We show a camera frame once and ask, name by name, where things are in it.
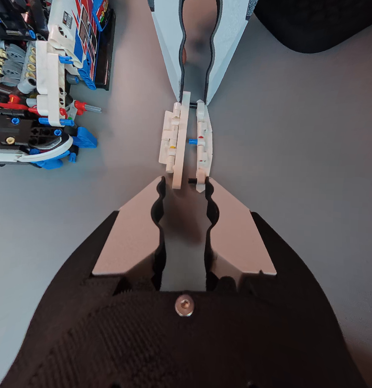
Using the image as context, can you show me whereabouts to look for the white toy brick assembly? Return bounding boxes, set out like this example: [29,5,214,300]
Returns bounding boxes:
[158,91,214,193]

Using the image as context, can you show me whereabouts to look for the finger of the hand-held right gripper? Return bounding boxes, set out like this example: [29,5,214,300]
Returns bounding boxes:
[203,0,250,105]
[147,0,187,102]

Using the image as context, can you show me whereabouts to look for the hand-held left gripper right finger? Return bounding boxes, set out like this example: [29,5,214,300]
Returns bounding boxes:
[205,177,277,291]

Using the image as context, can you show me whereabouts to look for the blue white red toy car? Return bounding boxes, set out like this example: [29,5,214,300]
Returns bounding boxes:
[0,0,116,170]

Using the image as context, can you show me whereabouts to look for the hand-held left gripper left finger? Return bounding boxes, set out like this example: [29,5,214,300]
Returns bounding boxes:
[92,176,167,291]

